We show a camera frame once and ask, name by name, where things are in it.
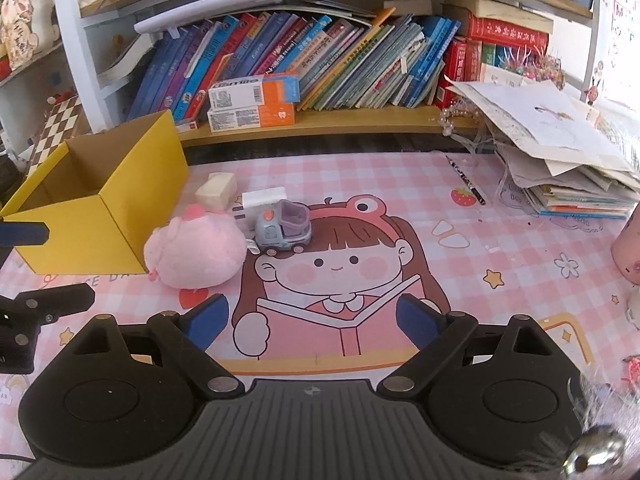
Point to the pink plush pig toy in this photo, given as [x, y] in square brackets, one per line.
[198, 249]

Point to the pink cup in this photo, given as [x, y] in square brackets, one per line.
[626, 248]

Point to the upper orange white toothpaste box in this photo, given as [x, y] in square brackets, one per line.
[253, 91]

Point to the cream foam block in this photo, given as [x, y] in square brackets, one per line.
[218, 192]

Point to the small red white box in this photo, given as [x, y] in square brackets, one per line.
[187, 125]

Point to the red thick dictionary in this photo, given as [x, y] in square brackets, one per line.
[497, 32]

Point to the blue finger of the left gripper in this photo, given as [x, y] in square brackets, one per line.
[16, 234]

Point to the white long lamp bar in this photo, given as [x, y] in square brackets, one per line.
[171, 20]

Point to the orange white toothpaste box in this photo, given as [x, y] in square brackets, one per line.
[253, 91]
[250, 117]

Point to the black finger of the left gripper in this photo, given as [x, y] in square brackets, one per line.
[49, 304]

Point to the silver bell with fur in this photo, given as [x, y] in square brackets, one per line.
[607, 445]

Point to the brown white checkered board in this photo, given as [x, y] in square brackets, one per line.
[66, 120]

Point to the lower orange white toothpaste box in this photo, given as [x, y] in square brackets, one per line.
[250, 117]

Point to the pink cartoon girl desk mat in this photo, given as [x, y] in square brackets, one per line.
[491, 261]

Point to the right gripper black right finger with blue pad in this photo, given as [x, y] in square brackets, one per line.
[438, 337]

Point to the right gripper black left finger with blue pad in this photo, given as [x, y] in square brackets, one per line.
[183, 340]

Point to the black patterned pen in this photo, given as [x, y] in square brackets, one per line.
[468, 183]

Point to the white power adapter plug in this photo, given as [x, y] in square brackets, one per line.
[254, 202]

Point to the row of leaning books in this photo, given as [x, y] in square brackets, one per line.
[340, 62]

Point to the yellow cardboard box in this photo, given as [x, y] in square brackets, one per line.
[101, 196]

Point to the messy stack of papers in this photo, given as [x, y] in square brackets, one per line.
[562, 163]

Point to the grey purple toy truck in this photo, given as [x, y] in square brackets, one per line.
[283, 226]

